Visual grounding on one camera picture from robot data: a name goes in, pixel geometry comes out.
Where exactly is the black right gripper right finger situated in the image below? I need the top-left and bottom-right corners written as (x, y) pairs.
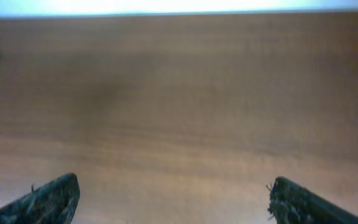
top-left (266, 176), bottom-right (358, 224)

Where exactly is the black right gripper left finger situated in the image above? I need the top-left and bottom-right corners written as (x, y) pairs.
top-left (0, 172), bottom-right (80, 224)

